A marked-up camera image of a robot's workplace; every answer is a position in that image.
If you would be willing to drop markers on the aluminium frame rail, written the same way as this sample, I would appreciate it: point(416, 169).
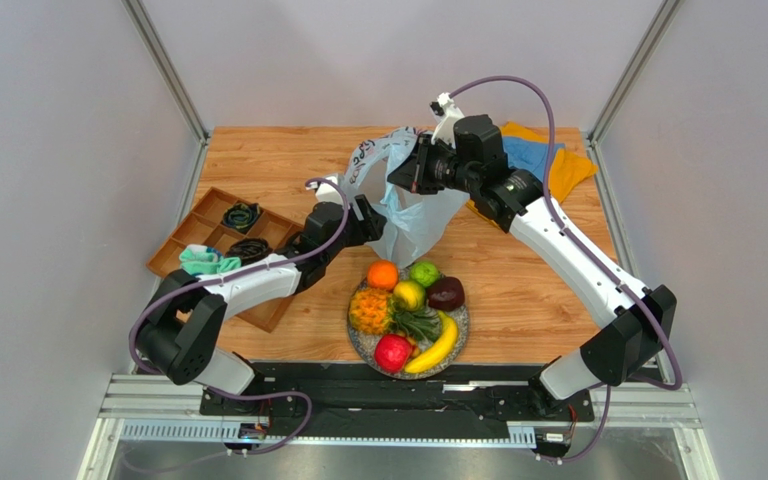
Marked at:
point(152, 40)

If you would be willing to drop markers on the yellow green lemon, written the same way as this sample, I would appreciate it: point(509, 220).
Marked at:
point(409, 295)

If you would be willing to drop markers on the teal sock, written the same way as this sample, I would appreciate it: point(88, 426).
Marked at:
point(199, 260)

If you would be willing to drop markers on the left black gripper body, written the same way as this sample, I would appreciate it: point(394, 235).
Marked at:
point(357, 233)

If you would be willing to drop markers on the orange pineapple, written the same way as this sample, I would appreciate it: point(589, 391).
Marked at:
point(373, 311)

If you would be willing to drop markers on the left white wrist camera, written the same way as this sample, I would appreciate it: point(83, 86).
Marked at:
point(330, 191)

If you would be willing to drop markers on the light blue plastic bag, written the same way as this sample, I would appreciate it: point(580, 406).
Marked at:
point(414, 223)

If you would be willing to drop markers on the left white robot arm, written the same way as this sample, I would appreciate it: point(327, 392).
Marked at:
point(178, 330)

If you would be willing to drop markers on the blue bucket hat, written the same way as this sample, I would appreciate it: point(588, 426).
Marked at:
point(531, 156)

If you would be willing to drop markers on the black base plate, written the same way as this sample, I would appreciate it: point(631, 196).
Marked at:
point(352, 400)

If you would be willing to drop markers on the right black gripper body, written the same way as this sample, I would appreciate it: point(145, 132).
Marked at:
point(420, 168)

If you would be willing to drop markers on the yellow banana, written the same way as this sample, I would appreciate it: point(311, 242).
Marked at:
point(435, 355)

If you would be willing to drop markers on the green apple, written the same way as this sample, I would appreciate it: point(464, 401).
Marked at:
point(425, 273)

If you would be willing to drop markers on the orange fruit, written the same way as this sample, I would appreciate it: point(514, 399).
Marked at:
point(383, 275)

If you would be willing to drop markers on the red apple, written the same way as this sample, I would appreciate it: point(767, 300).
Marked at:
point(392, 352)

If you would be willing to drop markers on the speckled ceramic plate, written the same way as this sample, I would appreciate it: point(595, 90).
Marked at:
point(365, 344)

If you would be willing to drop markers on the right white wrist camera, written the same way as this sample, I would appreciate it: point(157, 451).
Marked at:
point(447, 114)

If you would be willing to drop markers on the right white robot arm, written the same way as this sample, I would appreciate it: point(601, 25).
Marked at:
point(634, 320)

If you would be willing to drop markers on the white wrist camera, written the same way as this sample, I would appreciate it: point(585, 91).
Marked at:
point(447, 114)
point(330, 191)

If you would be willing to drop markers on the dark purple fruit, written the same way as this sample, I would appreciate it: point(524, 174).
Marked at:
point(446, 294)

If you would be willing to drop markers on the yellow cloth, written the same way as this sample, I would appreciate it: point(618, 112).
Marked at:
point(577, 168)

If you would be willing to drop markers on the brown wooden divided tray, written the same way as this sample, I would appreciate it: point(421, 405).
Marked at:
point(204, 225)

